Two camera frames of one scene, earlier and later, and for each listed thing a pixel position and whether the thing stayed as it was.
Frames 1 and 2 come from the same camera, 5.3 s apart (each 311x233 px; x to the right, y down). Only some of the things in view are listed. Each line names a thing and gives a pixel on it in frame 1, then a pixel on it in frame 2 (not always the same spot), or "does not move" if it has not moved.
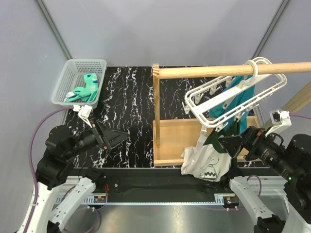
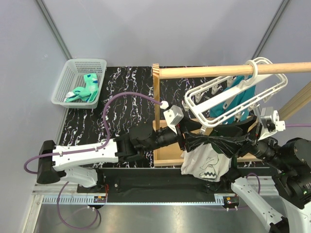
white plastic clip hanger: [217, 104] does not move
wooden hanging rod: [173, 71] does not move
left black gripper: [109, 138] -> [191, 141]
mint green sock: [91, 92] does not move
